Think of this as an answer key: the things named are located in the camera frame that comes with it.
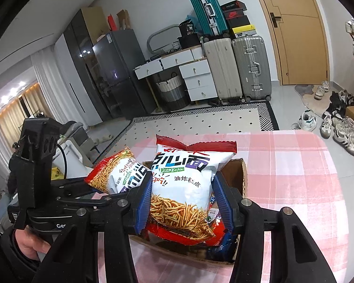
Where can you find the beige slipper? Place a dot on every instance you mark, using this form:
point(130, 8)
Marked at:
point(103, 138)

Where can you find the red paper bag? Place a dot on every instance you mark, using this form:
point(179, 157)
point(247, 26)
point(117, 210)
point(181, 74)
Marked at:
point(112, 23)

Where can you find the white sheer curtain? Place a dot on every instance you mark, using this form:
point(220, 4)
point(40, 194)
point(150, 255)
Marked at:
point(44, 88)

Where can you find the white round appliance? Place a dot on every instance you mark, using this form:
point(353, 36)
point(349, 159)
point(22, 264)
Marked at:
point(73, 159)

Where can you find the yellow plastic bag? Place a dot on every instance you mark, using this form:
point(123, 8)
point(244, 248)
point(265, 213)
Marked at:
point(56, 174)

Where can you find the person's left hand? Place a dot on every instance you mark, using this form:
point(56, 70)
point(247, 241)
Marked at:
point(29, 240)

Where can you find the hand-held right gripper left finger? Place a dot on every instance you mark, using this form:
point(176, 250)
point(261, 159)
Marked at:
point(143, 209)

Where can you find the red shoe box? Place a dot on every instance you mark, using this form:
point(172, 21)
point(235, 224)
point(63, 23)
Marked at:
point(233, 14)

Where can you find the blue plastic bag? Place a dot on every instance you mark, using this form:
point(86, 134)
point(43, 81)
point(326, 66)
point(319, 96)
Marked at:
point(192, 22)

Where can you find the dark glass cabinet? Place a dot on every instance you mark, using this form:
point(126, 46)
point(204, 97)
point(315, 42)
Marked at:
point(79, 64)

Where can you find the silver suitcase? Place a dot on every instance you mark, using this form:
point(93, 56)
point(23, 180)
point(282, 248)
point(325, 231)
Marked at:
point(250, 64)

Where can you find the black printed box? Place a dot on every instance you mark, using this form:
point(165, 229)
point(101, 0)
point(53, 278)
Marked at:
point(185, 29)

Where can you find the beige curtain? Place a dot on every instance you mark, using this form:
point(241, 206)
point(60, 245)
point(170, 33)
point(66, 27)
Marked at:
point(6, 121)

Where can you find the white wardrobe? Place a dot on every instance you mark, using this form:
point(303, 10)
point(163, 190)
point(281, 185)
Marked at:
point(65, 79)

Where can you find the dark grey refrigerator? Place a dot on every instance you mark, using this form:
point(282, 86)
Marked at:
point(118, 64)

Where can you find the grey door mat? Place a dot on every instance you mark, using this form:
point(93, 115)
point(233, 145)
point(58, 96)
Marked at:
point(305, 97)

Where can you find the scattered sneakers pile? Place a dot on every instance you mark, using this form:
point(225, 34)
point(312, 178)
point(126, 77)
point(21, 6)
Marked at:
point(342, 126)

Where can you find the blue cookie packet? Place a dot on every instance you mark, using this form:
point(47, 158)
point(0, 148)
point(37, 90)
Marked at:
point(221, 250)

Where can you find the brown cardboard piece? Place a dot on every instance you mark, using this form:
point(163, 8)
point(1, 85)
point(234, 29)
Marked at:
point(123, 19)

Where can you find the oval grey mirror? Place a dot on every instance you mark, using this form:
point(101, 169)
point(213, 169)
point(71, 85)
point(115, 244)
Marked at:
point(157, 37)

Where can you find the tan wooden door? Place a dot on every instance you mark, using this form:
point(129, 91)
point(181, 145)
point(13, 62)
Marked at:
point(298, 50)

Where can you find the yellow black shoe box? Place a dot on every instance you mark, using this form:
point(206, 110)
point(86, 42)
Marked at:
point(243, 31)

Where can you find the white woven laundry basket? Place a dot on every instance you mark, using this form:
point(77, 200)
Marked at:
point(171, 93)

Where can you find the white drawer desk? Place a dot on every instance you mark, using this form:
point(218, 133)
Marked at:
point(197, 79)

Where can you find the white noodle snack bag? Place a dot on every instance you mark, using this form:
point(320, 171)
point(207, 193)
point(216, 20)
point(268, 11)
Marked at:
point(115, 171)
point(180, 182)

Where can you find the black white patterned rug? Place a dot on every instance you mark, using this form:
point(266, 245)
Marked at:
point(209, 121)

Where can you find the brown cardboard box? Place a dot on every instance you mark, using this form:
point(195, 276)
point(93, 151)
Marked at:
point(239, 177)

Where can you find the person's left forearm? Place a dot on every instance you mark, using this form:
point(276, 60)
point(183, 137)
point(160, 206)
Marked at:
point(8, 256)

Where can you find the red chip bag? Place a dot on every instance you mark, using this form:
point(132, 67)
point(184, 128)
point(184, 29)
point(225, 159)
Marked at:
point(218, 233)

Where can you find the pink plaid tablecloth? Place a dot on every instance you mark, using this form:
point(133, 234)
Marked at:
point(283, 168)

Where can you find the beige suitcase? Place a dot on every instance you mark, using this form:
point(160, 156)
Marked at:
point(221, 67)

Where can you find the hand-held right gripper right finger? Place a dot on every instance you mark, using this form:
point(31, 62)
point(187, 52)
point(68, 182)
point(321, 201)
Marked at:
point(224, 209)

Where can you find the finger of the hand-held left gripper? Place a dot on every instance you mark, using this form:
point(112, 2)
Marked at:
point(106, 196)

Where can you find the black storage box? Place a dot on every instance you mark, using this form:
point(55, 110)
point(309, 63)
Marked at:
point(188, 42)

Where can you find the teal suitcase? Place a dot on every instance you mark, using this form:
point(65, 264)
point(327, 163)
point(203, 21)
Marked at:
point(203, 11)

